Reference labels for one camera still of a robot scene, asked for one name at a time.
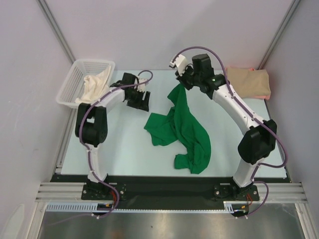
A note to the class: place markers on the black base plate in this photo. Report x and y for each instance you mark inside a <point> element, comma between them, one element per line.
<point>93,191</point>
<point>231,192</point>

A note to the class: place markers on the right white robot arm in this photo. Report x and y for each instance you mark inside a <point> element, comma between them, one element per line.
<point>258,134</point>

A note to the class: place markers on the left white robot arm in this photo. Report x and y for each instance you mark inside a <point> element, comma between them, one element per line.
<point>91,123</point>

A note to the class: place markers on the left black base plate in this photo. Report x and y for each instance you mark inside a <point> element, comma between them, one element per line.
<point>93,191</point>

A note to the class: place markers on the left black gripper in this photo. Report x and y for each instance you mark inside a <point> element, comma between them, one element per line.
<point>141,104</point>

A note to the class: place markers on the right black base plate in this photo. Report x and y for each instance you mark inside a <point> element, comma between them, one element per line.
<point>231,192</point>

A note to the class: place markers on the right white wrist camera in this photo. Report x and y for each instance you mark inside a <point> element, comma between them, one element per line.
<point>180,63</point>

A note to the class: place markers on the left grey cable duct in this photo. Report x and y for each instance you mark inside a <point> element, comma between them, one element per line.
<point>79,207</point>

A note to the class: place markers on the right aluminium corner post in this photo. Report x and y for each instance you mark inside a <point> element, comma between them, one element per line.
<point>292,9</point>

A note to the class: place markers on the grey cable duct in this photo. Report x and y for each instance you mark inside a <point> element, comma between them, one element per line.
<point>236,206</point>
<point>79,207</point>

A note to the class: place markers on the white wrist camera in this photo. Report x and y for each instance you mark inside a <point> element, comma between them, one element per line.
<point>180,63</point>
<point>141,84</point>

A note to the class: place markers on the folded pink t shirt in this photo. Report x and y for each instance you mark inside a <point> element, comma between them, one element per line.
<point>261,95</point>

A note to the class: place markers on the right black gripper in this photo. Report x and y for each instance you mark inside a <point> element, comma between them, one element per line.
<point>184,81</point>

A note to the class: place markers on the white plastic basket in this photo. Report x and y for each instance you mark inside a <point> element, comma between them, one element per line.
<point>73,85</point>

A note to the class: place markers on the green t shirt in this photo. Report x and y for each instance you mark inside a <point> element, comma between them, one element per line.
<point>180,125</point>

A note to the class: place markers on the left aluminium corner post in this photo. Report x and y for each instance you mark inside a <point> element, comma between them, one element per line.
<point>49,16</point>

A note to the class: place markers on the aluminium front rail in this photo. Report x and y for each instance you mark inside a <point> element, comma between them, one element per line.
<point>72,191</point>

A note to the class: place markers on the cream t shirt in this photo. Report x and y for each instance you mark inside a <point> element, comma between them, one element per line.
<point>95,86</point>

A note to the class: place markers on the right grey cable duct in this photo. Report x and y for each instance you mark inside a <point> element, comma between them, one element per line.
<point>236,206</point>

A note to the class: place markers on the aluminium corner post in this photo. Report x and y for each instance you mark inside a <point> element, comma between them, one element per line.
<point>49,16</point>
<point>292,9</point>

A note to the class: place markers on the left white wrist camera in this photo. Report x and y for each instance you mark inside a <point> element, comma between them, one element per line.
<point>141,84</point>

